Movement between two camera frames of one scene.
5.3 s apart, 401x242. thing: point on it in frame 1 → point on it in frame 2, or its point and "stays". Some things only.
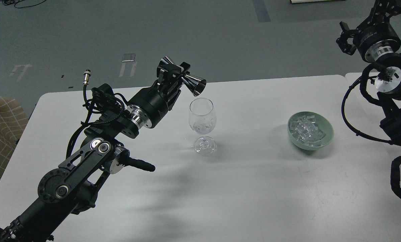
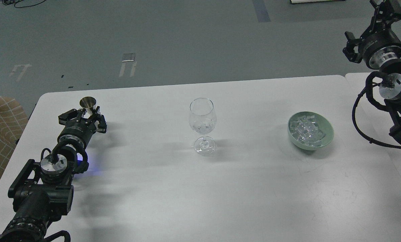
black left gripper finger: [168, 73] → [73, 114]
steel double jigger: [197, 86] → [87, 102]
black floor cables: [8, 2] stays
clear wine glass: [202, 119] stays
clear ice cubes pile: [305, 130] stays
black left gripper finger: [169, 90] → [99, 117]
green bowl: [309, 130] stays
